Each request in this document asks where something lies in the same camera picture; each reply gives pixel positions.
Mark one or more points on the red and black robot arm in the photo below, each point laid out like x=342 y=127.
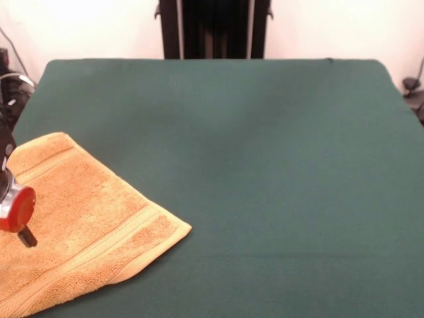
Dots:
x=5 y=159

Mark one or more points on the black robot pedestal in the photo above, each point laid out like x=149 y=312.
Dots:
x=215 y=30

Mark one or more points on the dark green table cloth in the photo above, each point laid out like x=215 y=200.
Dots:
x=298 y=198

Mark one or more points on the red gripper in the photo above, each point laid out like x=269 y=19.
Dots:
x=21 y=208

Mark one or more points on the black box with red light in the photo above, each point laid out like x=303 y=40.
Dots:
x=3 y=58

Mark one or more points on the tan terry towel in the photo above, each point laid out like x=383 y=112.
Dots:
x=92 y=225

